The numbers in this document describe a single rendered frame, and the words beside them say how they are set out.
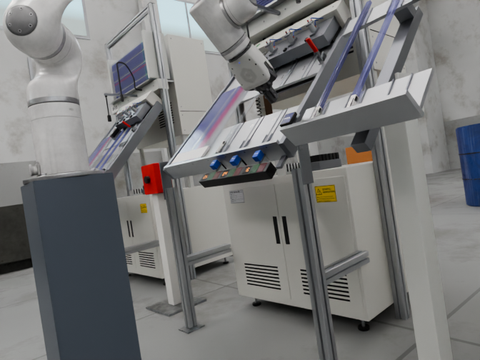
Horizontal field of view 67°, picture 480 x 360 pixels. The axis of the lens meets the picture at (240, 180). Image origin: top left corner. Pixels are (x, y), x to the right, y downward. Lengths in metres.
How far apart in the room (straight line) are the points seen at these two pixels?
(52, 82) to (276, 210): 0.98
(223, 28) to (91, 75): 5.48
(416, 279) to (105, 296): 0.77
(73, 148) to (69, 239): 0.22
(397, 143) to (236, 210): 0.96
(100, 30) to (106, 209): 5.89
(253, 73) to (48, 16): 0.51
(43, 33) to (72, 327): 0.68
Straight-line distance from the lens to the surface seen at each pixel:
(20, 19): 1.02
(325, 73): 1.35
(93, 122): 6.19
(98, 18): 6.82
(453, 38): 11.65
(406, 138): 0.99
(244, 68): 1.03
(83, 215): 0.94
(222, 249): 1.82
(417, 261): 1.04
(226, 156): 1.28
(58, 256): 0.94
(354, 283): 1.44
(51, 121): 0.99
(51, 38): 1.02
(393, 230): 1.54
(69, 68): 1.10
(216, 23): 0.99
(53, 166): 0.98
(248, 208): 1.69
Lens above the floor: 0.64
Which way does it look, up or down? level
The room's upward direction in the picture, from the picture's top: 9 degrees counter-clockwise
